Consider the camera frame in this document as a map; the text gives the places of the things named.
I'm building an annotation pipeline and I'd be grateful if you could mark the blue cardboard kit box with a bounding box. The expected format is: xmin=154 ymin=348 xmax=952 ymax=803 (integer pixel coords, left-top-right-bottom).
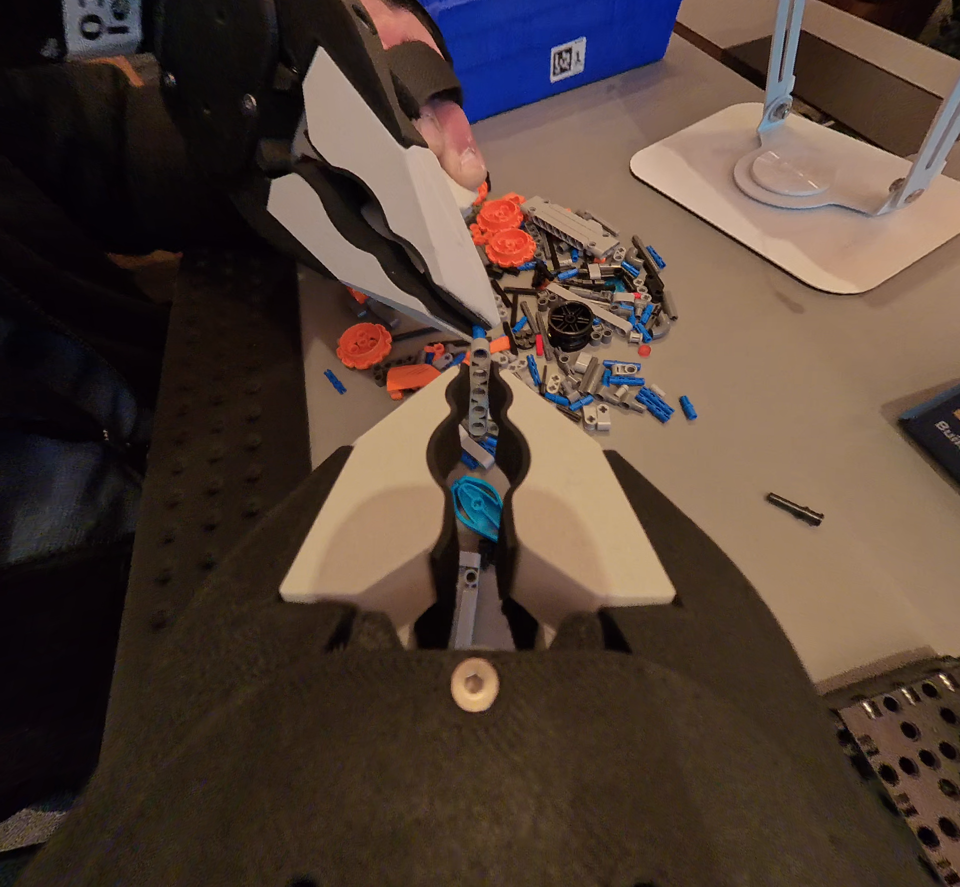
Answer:
xmin=897 ymin=382 xmax=960 ymax=491

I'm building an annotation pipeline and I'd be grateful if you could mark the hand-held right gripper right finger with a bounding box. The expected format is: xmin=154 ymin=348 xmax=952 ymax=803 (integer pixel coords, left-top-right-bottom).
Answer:
xmin=486 ymin=367 xmax=676 ymax=648

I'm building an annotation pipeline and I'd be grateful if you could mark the black axle pin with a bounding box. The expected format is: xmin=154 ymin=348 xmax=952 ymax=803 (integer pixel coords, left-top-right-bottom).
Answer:
xmin=767 ymin=493 xmax=826 ymax=528

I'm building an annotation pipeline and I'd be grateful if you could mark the white book stand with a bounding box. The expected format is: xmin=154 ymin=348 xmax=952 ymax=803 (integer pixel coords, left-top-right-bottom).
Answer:
xmin=630 ymin=0 xmax=960 ymax=296

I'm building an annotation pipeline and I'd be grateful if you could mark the turquoise connector piece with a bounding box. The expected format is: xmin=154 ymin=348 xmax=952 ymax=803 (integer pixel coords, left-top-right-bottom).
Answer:
xmin=450 ymin=476 xmax=508 ymax=543

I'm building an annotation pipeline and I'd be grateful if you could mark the pile of plastic building pieces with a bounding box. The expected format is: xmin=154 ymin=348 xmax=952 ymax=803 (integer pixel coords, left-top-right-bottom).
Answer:
xmin=323 ymin=190 xmax=703 ymax=438

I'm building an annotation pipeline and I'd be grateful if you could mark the orange panel piece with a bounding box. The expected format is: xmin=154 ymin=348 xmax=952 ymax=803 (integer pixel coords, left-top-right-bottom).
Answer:
xmin=386 ymin=362 xmax=444 ymax=401

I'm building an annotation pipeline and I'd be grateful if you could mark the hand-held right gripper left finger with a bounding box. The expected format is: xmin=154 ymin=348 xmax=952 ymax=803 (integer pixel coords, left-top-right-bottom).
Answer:
xmin=281 ymin=371 xmax=475 ymax=648

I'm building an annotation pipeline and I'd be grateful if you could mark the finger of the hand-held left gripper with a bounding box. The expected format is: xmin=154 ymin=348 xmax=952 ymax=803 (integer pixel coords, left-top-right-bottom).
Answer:
xmin=266 ymin=167 xmax=474 ymax=345
xmin=300 ymin=47 xmax=504 ymax=336

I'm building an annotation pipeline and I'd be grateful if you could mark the blue storage bin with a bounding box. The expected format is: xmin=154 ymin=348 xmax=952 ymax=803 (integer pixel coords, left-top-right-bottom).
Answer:
xmin=383 ymin=0 xmax=706 ymax=123

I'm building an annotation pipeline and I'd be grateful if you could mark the black spoked wheel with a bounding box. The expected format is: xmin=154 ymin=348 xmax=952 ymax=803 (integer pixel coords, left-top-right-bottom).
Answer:
xmin=543 ymin=302 xmax=594 ymax=348

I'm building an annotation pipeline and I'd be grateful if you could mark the long grey frame piece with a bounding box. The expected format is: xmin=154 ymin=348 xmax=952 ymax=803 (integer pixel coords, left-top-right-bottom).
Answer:
xmin=525 ymin=200 xmax=624 ymax=261

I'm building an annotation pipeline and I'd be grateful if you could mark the grey beam piece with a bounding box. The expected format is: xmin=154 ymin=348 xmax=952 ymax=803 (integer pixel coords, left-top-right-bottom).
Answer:
xmin=459 ymin=344 xmax=499 ymax=471

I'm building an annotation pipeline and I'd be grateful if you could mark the person's left hand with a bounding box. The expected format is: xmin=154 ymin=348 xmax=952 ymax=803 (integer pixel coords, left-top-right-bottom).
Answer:
xmin=368 ymin=0 xmax=492 ymax=195

